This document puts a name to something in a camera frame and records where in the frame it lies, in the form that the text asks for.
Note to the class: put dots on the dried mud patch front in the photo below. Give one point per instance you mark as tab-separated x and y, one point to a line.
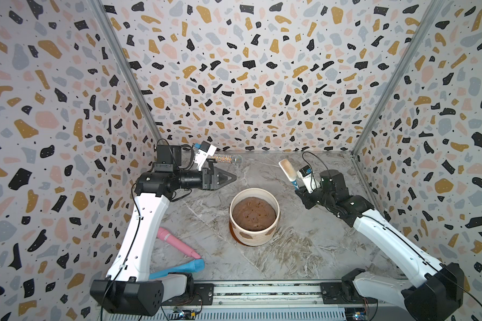
246	236

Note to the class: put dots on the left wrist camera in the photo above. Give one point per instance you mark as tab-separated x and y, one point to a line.
203	152

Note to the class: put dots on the glitter tube on black stand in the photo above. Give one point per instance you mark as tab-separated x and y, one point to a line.
224	158

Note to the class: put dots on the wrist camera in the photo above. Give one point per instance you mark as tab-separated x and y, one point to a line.
306	175
203	152

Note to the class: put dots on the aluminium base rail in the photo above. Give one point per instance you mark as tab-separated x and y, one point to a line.
277	300

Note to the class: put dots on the terracotta pot saucer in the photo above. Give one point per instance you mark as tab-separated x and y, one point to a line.
235	237

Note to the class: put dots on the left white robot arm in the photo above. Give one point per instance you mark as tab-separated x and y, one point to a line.
127	287

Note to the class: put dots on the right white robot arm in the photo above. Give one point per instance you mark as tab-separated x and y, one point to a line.
430	290

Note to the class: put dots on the pink silicone tool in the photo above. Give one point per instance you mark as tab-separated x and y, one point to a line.
169	238

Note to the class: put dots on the cream ceramic pot with soil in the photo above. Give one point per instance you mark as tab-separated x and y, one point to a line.
255	212

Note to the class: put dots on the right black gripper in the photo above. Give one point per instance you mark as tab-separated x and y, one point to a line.
304	196

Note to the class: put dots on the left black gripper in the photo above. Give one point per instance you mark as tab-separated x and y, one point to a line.
211	183

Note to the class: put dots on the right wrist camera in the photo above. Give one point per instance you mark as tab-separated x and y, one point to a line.
306	175

